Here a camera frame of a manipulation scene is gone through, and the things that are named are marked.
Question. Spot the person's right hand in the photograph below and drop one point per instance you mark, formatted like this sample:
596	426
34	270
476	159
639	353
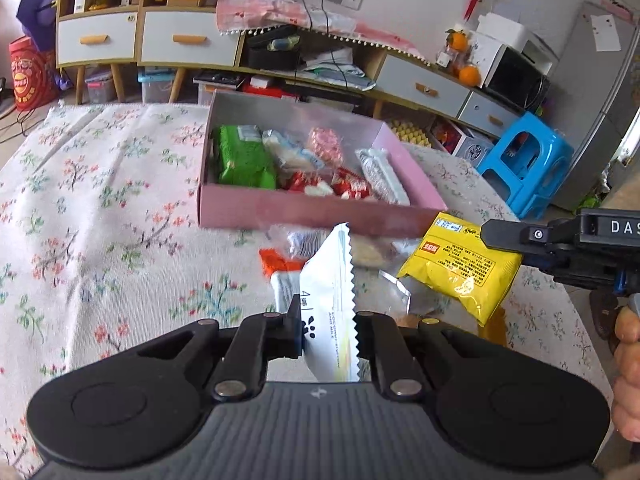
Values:
627	360

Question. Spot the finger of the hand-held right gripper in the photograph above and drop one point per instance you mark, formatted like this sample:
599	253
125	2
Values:
505	234

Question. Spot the clear beige biscuit packet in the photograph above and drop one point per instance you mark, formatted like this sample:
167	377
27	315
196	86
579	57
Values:
400	292

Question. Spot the pink cardboard box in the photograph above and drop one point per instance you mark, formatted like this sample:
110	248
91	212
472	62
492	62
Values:
300	210

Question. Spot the black storage case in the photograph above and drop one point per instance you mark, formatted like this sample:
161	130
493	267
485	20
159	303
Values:
272	55

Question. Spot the yellow snack packet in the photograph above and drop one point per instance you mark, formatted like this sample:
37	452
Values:
460	270

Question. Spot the white patterned carton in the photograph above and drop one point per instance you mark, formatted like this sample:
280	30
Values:
465	147

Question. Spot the small clear storage bin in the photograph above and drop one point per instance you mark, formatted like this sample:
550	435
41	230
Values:
102	87

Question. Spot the orange fruit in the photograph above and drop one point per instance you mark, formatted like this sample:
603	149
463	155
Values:
469	75
457	39

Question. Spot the mustard orange snack packet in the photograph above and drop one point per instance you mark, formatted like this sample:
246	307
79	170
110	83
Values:
495	330

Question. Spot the red cartoon gift bag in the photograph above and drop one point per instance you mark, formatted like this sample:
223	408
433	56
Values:
30	75

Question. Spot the white cabinet drawer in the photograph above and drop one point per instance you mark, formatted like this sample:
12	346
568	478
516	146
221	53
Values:
75	30
210	47
480	110
400	77

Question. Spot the clear packet with orange label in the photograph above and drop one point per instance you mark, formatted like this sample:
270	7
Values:
300	240

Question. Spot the white zigzag-edged packet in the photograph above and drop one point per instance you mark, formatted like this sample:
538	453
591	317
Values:
330	300

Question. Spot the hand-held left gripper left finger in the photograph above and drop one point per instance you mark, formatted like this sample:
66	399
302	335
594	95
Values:
292	335

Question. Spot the yellow egg tray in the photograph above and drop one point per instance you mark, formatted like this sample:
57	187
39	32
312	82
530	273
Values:
407	131

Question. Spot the pink puffed rice packet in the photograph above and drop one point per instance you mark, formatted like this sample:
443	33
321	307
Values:
325	142

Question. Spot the white microwave oven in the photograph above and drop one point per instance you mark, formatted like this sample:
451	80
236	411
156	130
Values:
520	80

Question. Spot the floral patterned mat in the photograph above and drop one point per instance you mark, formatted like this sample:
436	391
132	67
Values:
100	210

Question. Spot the blue plastic stool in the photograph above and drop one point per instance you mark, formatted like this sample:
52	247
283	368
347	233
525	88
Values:
525	145

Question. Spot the folded pale cloths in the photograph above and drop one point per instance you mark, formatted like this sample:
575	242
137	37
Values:
335	67

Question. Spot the blue-lidded storage bin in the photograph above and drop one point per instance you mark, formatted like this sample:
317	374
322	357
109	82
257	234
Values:
157	85

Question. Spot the green snack packet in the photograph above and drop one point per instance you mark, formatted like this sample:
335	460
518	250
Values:
245	157

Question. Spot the white rice cracker packet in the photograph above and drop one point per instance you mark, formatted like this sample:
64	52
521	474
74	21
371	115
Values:
287	152

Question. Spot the red shoe box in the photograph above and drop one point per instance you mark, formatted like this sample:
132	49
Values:
272	92

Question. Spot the orange and white packet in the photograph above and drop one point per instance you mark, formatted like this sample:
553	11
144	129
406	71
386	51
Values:
275	262

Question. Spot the cream rice cracker packet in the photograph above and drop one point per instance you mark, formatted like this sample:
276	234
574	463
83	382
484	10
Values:
372	254

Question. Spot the grey refrigerator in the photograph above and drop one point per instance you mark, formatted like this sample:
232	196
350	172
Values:
595	110

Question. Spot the white paper note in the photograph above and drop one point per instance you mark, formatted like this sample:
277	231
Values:
605	32

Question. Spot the purple hat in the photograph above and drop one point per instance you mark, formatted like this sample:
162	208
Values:
37	15

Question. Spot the silver snack packet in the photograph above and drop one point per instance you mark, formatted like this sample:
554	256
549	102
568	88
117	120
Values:
382	175

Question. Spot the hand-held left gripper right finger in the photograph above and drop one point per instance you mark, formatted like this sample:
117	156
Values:
372	340

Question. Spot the red and white candy packet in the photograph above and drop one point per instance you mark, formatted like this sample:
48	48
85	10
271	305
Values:
352	185
302	182

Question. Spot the pink tasselled cloth runner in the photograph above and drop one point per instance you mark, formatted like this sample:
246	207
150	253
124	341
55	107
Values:
260	10

